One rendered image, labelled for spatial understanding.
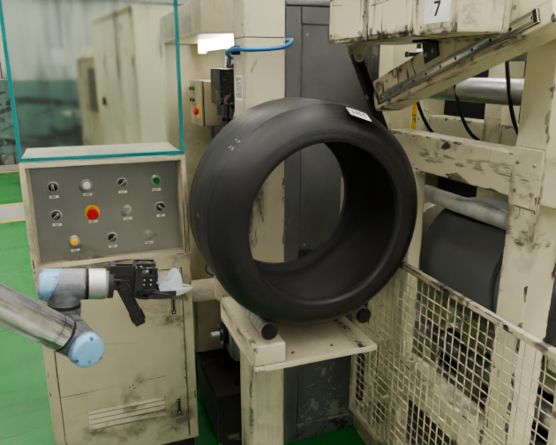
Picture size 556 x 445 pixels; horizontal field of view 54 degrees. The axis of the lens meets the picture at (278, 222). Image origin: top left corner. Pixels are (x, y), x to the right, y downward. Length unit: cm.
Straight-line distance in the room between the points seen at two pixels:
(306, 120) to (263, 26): 46
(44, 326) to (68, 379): 100
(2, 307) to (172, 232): 101
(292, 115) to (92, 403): 143
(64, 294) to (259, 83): 81
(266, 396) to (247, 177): 98
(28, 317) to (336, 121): 80
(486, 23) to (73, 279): 107
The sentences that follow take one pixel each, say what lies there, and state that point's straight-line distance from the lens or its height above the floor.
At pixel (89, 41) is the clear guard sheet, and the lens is 196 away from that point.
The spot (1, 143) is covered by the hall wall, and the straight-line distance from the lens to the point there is 1032.
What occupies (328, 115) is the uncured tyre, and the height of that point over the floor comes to 146.
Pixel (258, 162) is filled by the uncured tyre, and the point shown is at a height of 136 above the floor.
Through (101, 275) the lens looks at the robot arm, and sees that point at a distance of 136.
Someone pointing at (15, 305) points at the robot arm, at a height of 111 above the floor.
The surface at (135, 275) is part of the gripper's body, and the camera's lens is 136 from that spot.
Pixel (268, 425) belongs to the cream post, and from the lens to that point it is 208.
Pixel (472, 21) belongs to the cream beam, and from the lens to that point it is 124.
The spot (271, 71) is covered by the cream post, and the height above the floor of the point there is 156.
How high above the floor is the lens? 156
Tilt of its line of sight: 16 degrees down
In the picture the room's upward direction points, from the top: straight up
